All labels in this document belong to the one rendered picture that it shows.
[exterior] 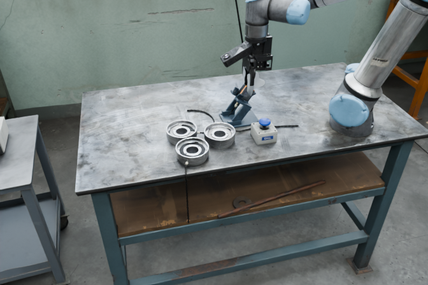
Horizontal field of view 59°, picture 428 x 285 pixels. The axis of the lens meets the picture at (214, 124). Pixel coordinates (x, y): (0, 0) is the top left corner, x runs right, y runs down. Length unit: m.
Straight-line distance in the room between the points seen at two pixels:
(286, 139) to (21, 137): 1.03
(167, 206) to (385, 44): 0.89
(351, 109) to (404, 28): 0.26
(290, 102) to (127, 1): 1.53
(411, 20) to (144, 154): 0.85
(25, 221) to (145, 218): 0.77
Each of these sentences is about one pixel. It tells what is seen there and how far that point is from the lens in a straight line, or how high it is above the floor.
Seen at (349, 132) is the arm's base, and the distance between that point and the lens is 1.38.
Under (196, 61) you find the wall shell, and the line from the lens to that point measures 2.91.
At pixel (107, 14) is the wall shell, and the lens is 2.72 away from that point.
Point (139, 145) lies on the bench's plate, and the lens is 1.29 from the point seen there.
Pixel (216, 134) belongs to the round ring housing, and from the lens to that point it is 1.29.
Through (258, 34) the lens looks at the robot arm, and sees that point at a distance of 1.22.
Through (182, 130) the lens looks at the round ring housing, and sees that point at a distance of 1.31.
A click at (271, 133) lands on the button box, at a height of 0.84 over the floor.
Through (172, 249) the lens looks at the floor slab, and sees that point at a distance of 1.98.
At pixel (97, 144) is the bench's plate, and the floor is 0.80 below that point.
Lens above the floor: 1.57
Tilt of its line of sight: 34 degrees down
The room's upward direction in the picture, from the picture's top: straight up
